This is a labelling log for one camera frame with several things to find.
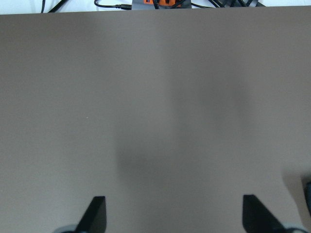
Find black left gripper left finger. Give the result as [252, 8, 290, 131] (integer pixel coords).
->
[74, 196, 106, 233]

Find black usb cable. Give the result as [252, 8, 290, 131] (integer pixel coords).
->
[94, 0, 132, 10]

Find grey usb hub left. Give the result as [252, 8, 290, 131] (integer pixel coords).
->
[132, 0, 191, 10]

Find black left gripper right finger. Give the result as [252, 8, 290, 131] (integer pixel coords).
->
[242, 195, 288, 233]

